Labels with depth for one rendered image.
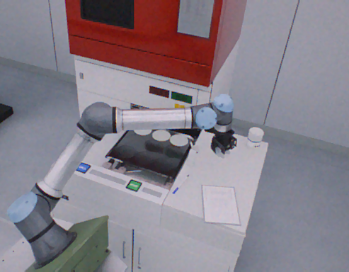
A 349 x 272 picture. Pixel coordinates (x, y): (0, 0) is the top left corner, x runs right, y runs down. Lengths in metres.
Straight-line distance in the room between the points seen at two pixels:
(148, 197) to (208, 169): 0.33
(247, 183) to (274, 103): 1.93
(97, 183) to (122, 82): 0.67
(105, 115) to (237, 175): 0.73
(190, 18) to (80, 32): 0.62
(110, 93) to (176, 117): 0.92
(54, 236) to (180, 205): 0.52
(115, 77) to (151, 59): 0.30
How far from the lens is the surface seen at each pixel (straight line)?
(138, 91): 2.02
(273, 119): 3.61
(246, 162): 1.78
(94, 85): 2.15
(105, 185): 1.60
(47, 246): 1.38
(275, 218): 2.92
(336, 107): 3.52
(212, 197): 1.57
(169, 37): 1.76
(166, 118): 1.25
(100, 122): 1.25
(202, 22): 1.68
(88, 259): 1.41
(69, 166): 1.43
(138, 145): 1.89
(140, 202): 1.57
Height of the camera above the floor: 2.09
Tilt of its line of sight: 36 degrees down
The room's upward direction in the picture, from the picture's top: 3 degrees clockwise
